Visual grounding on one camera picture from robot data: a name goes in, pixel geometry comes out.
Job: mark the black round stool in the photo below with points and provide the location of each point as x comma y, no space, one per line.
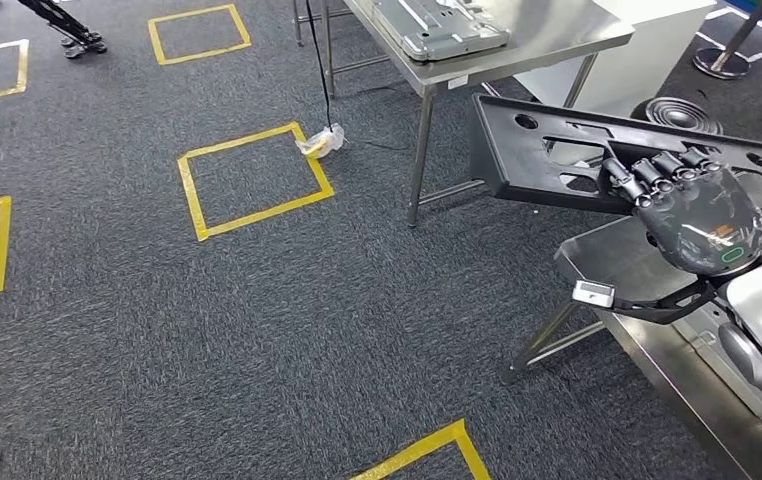
679,114

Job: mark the chrome stanchion with round base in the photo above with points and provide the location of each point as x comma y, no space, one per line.
722,63

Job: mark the black wheeled stand leg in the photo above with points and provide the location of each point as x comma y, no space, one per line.
86,41

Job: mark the stainless steel table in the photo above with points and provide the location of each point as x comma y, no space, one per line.
606,258
553,33

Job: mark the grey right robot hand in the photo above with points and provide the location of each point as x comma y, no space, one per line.
706,225

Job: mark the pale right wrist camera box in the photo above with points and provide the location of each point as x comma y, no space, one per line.
593,295

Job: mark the white cabinet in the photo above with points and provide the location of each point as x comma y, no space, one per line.
639,53

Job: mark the black plastic panel part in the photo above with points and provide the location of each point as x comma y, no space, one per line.
507,159

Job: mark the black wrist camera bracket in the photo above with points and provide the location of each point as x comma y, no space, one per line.
639,310

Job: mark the clear plastic wrapped bundle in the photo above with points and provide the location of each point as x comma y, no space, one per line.
324,140

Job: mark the white table label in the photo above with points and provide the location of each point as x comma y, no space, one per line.
458,82

